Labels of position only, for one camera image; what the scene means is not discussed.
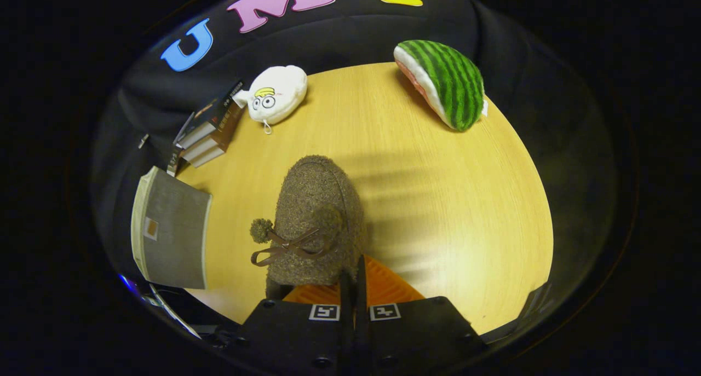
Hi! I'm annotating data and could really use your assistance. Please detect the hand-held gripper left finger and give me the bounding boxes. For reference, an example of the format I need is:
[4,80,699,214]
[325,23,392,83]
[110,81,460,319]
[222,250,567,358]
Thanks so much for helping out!
[237,268,354,376]

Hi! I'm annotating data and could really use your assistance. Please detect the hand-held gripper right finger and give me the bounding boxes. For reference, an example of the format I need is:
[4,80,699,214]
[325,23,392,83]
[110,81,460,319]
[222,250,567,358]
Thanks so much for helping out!
[354,256,487,376]

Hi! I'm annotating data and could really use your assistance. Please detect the brown fuzzy shoe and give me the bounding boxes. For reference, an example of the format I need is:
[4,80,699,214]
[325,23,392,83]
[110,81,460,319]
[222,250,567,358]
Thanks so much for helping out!
[250,155,366,300]

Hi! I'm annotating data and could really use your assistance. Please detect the grey fabric storage box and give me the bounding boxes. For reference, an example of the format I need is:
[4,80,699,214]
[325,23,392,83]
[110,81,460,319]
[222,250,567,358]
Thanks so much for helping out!
[130,166,213,290]

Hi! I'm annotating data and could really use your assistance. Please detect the brown book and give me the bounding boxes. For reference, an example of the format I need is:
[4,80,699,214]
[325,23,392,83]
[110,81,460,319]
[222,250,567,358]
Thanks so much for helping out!
[189,143,226,169]
[180,105,245,162]

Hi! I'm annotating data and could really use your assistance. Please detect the white cartoon face plush toy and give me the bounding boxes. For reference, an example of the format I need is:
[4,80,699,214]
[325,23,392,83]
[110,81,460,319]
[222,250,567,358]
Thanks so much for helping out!
[233,65,308,135]

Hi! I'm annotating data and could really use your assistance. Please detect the dark blue book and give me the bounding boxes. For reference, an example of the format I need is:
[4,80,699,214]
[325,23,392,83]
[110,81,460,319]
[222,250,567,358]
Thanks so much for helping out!
[174,80,244,149]

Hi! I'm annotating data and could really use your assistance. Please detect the watermelon slice plush toy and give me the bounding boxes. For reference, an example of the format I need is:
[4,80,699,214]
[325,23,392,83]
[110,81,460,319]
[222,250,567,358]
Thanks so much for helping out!
[393,39,488,132]

